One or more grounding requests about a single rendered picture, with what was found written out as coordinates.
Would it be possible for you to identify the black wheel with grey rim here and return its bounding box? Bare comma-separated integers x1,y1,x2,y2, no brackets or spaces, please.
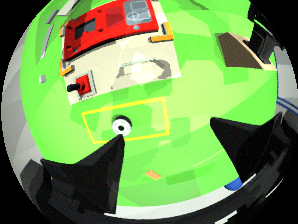
112,115,132,137

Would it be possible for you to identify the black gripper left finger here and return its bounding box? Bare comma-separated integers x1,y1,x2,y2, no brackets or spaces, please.
40,133,125,214

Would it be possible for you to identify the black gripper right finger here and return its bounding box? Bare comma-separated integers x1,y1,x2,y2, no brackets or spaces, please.
210,112,282,184

